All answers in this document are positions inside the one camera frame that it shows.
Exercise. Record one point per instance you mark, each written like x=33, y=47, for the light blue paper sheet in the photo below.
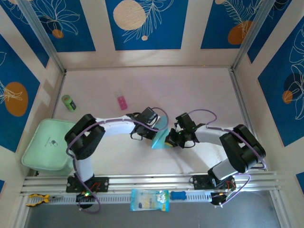
x=160, y=142

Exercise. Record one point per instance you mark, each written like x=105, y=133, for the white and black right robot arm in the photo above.
x=209, y=137

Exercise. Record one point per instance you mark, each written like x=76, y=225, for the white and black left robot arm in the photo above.
x=114, y=127

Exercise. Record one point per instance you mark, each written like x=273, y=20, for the pink plastic case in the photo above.
x=122, y=103

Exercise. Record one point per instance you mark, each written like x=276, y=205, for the blue bone-shaped sponge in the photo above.
x=178, y=195

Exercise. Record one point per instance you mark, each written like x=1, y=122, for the wet wipes packet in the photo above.
x=149, y=200

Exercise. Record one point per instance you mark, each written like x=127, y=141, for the green bottle with black label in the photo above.
x=69, y=103

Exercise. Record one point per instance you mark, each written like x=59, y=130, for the black controller board with LED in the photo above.
x=85, y=196

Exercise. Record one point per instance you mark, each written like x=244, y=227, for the mint green container lid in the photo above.
x=45, y=147

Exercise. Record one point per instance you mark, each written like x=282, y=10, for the aluminium front rail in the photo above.
x=147, y=181

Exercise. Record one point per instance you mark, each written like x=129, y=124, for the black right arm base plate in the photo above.
x=199, y=181

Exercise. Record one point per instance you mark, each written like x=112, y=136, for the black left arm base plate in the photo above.
x=102, y=184

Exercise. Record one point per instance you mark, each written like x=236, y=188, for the aluminium side rail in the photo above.
x=59, y=90
x=240, y=102

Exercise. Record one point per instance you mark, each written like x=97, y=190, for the aluminium corner post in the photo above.
x=40, y=35
x=251, y=35

